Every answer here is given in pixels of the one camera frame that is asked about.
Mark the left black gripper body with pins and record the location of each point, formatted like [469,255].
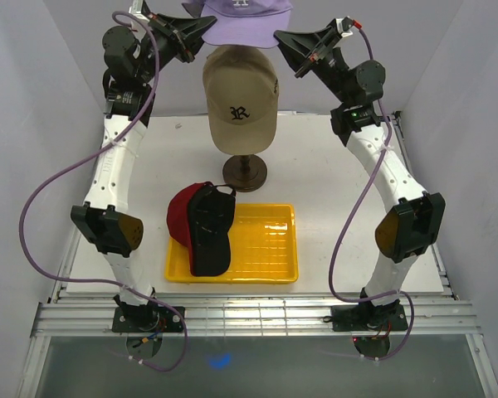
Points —
[168,43]

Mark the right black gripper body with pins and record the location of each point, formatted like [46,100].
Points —
[326,62]

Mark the purple LA cap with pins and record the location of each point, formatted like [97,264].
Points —
[242,22]

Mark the beige R cap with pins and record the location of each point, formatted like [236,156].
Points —
[242,92]

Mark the black cap red trim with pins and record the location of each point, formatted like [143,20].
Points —
[210,216]

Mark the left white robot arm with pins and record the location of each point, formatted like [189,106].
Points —
[134,54]

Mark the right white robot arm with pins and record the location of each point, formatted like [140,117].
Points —
[414,215]

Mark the dark wooden mannequin stand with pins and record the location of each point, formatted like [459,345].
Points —
[245,173]

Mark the yellow plastic tray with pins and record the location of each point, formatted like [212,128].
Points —
[263,247]

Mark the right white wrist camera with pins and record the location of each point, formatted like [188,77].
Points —
[343,26]

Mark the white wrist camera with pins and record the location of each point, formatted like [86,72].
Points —
[142,15]
[343,26]

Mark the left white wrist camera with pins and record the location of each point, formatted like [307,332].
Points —
[142,15]

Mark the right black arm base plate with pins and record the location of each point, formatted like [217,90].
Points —
[366,317]

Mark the aluminium frame rail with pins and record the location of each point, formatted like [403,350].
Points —
[310,169]

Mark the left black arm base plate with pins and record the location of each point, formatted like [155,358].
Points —
[147,319]

